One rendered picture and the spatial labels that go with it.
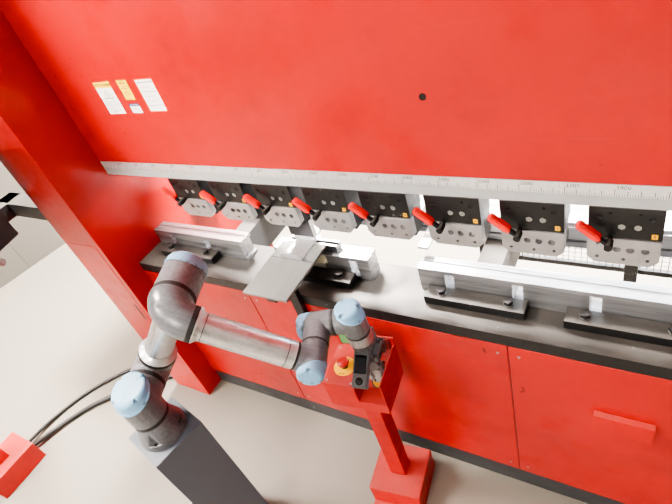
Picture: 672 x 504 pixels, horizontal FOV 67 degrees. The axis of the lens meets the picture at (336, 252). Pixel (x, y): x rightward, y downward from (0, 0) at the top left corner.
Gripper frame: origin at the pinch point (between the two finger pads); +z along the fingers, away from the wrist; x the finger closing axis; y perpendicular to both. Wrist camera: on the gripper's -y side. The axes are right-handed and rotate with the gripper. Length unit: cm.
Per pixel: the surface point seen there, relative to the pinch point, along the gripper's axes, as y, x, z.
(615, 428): 4, -67, 15
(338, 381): -4.7, 9.9, -5.2
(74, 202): 29, 118, -51
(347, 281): 26.9, 14.3, -15.1
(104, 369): 19, 201, 75
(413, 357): 14.9, -6.7, 8.4
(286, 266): 23.9, 32.7, -25.0
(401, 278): 32.4, -2.6, -11.7
